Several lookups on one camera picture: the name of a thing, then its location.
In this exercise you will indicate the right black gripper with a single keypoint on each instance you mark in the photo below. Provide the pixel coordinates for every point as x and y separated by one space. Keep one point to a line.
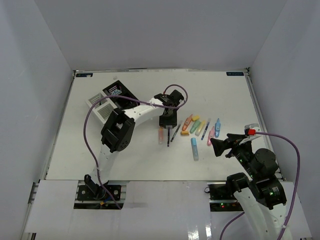
233 142

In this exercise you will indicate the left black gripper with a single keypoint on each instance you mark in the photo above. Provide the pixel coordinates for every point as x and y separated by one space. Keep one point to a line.
172 122

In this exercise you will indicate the black gel pen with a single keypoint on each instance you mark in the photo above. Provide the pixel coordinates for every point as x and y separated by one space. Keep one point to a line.
168 136
176 131

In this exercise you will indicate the pink orange-tip highlighter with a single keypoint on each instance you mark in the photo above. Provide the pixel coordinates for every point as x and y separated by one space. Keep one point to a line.
160 136

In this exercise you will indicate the orange yellow short highlighter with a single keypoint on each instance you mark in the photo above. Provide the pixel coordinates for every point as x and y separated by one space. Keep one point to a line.
184 133

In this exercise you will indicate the blue gel pen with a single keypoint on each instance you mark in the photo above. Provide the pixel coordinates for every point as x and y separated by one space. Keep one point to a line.
206 128

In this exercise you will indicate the large light blue highlighter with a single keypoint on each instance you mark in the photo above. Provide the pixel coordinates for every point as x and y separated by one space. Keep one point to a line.
194 148

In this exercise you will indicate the yellow highlighter cap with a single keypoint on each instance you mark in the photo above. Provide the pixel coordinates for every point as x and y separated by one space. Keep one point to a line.
195 118

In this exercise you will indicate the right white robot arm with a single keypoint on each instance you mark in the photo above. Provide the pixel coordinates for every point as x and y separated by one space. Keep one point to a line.
258 190

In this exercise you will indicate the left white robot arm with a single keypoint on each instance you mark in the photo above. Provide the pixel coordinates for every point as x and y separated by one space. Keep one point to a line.
118 129

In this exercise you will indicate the blue small highlighter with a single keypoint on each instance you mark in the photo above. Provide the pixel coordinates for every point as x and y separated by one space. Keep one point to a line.
217 128

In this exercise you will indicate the pale yellow highlighter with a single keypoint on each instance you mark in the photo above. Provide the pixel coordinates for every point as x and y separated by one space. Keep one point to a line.
200 128

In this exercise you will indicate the green highlighter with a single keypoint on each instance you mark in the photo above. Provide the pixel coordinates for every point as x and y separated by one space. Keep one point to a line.
195 126

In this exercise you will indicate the black mesh pen holder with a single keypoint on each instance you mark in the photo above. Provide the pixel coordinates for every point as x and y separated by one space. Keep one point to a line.
118 88

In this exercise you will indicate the white slotted pen holder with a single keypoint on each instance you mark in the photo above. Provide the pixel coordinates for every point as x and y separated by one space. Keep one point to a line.
103 109

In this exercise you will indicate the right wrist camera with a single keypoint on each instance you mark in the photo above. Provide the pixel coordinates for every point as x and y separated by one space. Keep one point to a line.
252 127

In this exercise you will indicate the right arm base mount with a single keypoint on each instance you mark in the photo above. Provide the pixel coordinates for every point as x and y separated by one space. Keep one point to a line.
221 200

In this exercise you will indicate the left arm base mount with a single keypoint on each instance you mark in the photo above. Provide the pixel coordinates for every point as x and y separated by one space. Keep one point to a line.
85 199

